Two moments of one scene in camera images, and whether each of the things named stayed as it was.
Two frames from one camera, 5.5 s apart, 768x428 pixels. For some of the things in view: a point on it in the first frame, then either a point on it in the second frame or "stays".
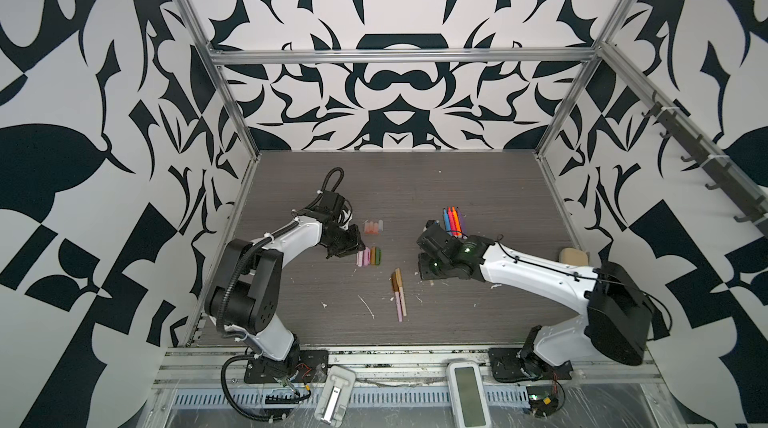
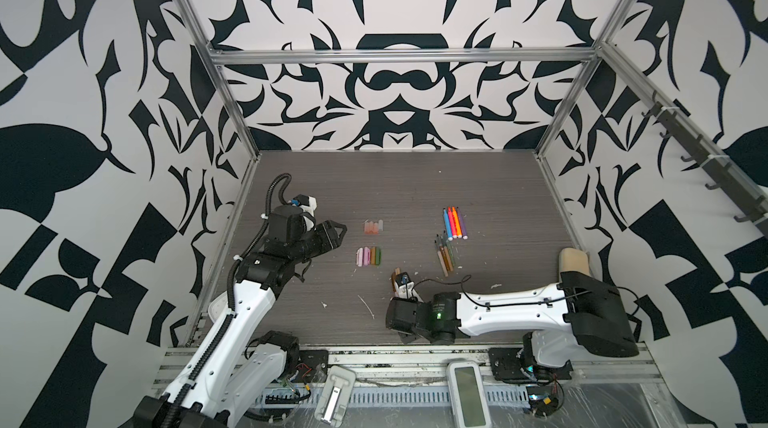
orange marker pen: x=457 y=222 stays
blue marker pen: x=447 y=225 stays
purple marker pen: x=463 y=225 stays
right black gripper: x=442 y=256 -> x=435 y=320
